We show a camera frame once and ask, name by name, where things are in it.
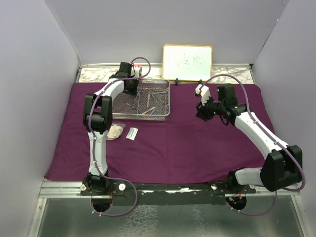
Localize aluminium frame rail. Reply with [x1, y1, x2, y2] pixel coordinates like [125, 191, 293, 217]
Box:
[38, 176, 301, 198]

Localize white gauze bag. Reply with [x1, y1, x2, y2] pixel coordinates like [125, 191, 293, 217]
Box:
[107, 123, 125, 140]

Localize steel tweezers front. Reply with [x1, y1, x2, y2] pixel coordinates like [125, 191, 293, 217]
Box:
[141, 106, 156, 115]

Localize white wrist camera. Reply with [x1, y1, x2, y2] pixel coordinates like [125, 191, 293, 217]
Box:
[195, 84, 210, 106]
[133, 64, 142, 78]

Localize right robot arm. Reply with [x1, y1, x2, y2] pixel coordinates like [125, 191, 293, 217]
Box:
[195, 84, 303, 193]

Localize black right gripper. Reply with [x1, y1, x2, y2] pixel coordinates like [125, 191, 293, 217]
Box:
[196, 93, 225, 121]

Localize yellow framed whiteboard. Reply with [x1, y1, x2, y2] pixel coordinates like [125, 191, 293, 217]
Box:
[162, 44, 213, 81]

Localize steel forceps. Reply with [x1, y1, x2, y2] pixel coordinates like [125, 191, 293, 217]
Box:
[126, 92, 141, 112]

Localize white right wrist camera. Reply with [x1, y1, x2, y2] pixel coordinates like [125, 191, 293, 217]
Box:
[195, 84, 210, 106]

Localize metal mesh tray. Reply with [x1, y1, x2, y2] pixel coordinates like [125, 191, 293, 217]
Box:
[113, 79, 171, 120]

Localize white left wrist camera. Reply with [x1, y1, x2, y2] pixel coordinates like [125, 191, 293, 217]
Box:
[133, 64, 142, 78]

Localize steel clamp right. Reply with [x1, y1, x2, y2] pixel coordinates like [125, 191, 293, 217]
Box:
[153, 90, 168, 106]

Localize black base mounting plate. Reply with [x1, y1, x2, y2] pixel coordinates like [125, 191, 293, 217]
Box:
[79, 181, 256, 206]

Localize purple cloth wrap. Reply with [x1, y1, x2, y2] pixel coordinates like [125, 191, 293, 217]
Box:
[45, 82, 264, 184]

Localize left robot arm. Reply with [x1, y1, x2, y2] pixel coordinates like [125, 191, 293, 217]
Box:
[80, 62, 141, 195]

